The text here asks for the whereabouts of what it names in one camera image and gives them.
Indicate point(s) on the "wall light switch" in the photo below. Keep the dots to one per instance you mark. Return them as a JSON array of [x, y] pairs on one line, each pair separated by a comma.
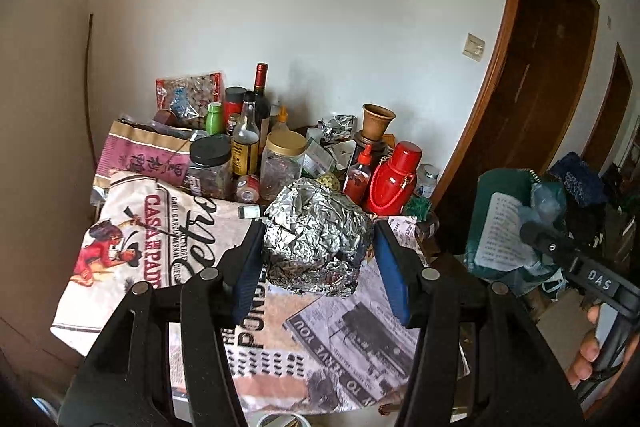
[[473, 46]]

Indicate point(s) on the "small white bottle green cap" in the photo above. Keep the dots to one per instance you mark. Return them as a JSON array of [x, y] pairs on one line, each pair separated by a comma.
[[248, 211]]

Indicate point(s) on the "yellow knobbly fruit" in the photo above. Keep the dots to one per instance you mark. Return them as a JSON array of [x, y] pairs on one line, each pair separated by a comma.
[[327, 181]]

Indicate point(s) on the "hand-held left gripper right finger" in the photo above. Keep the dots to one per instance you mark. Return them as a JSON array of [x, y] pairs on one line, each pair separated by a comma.
[[390, 267]]

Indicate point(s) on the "white bowl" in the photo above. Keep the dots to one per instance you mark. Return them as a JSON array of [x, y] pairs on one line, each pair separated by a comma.
[[287, 419]]

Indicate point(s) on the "red bag of nuts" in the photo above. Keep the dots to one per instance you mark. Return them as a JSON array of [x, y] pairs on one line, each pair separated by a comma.
[[190, 94]]

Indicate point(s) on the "black lid jar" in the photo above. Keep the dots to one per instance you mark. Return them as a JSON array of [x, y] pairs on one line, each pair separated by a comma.
[[210, 167]]

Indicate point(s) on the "foil ball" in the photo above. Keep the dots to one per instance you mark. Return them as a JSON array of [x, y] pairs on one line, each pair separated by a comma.
[[310, 232]]

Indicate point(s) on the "gold lid jar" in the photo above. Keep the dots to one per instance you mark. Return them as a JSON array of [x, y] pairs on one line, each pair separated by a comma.
[[284, 167]]

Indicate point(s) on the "narrow brown wooden door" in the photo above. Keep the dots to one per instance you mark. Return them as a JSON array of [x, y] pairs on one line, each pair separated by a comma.
[[612, 117]]

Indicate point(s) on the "brown clay vase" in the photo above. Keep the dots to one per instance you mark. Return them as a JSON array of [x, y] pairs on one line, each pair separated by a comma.
[[377, 124]]

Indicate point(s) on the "red sauce bottle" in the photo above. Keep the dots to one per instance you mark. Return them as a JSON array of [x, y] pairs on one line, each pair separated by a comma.
[[359, 177]]

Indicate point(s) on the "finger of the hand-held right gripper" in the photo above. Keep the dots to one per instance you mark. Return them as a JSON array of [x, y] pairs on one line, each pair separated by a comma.
[[547, 242]]

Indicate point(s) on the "clear jar white lid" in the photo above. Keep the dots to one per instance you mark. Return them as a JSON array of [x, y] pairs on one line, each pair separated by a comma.
[[427, 179]]

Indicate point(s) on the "dark green packet white label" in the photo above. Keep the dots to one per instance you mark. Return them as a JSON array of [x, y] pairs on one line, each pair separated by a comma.
[[500, 232]]

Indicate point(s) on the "dark wine bottle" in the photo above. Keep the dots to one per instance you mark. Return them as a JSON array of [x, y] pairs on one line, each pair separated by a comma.
[[260, 97]]

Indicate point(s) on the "green capped bottle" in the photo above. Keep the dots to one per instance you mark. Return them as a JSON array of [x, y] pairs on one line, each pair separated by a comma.
[[214, 118]]

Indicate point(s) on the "pink printed sack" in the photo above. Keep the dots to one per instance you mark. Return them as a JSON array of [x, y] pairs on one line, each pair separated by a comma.
[[135, 152]]

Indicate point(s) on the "person's right hand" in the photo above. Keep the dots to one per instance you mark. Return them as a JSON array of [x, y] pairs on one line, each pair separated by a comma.
[[582, 357]]

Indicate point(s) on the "green net bag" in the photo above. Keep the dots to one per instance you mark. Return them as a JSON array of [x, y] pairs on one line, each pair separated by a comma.
[[417, 207]]

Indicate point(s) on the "clear bottle black cap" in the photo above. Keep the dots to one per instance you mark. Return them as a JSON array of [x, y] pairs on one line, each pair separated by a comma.
[[245, 144]]

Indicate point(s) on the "dark cloth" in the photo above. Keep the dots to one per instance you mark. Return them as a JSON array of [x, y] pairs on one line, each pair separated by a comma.
[[585, 217]]

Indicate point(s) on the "blue patterned cloth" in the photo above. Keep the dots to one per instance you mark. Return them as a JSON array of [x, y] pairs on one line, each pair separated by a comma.
[[575, 177]]

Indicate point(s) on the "white box green label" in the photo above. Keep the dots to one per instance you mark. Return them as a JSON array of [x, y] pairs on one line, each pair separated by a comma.
[[315, 159]]

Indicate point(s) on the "small red can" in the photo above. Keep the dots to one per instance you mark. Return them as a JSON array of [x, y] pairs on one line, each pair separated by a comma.
[[247, 189]]

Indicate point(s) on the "thin curved stick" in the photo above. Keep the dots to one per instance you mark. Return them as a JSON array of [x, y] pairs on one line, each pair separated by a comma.
[[88, 72]]

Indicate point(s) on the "red thermos flask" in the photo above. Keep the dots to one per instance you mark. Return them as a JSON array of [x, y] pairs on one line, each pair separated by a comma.
[[395, 177]]

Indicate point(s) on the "small crumpled foil piece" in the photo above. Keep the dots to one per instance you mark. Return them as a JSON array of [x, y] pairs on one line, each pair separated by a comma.
[[340, 127]]

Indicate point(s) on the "printed tablecloth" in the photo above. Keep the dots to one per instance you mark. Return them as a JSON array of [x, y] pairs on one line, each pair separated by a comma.
[[150, 227]]

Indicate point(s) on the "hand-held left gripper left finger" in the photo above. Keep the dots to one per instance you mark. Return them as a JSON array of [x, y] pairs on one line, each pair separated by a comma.
[[250, 272]]

